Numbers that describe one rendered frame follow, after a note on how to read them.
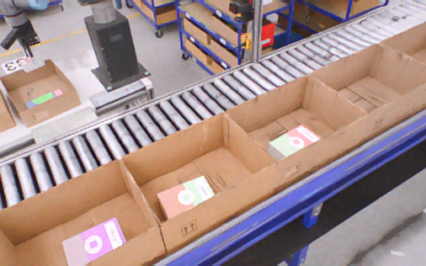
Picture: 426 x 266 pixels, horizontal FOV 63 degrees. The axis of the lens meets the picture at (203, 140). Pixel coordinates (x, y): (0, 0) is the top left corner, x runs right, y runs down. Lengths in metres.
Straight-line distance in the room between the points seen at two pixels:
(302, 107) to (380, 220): 1.06
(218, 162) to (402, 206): 1.45
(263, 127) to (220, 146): 0.20
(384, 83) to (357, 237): 0.93
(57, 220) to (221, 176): 0.55
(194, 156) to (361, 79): 0.86
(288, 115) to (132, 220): 0.75
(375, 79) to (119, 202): 1.22
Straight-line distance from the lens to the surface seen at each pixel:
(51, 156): 1.68
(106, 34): 1.85
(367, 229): 2.28
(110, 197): 1.23
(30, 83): 2.19
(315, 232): 1.45
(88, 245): 1.08
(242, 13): 1.92
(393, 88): 1.72
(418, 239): 2.36
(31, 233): 1.24
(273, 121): 1.44
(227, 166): 1.26
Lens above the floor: 1.84
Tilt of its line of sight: 45 degrees down
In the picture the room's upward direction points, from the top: 5 degrees counter-clockwise
